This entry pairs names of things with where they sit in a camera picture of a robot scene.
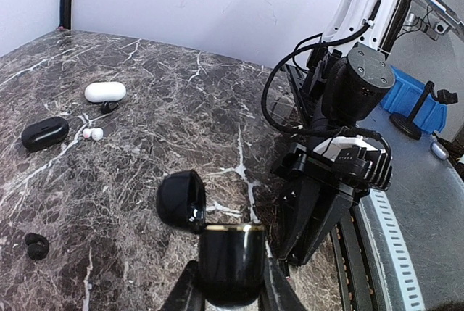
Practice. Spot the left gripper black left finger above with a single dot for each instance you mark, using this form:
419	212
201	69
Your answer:
186	294

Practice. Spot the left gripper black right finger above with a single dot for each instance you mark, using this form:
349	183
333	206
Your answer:
277	293

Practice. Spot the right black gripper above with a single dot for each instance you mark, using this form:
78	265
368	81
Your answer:
308	216

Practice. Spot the black round charging case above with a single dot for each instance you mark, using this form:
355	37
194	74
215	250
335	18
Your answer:
231	261

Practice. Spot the white oval charging case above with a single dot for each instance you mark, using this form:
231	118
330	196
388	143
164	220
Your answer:
105	91

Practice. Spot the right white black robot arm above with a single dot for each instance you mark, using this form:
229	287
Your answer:
362	31

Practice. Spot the white earbud near case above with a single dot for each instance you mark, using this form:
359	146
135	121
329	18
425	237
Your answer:
95	134

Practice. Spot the black oval charging case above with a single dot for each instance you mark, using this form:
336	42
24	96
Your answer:
45	133

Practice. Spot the black round-base stand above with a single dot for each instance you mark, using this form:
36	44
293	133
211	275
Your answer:
417	111

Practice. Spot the blue plastic bin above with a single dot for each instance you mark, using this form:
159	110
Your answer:
404	94

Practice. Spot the black earbud centre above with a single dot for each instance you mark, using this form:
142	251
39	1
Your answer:
37	246

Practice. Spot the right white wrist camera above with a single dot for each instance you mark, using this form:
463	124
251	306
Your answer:
356	162

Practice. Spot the white slotted cable duct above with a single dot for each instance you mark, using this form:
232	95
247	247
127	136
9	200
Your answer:
404	271

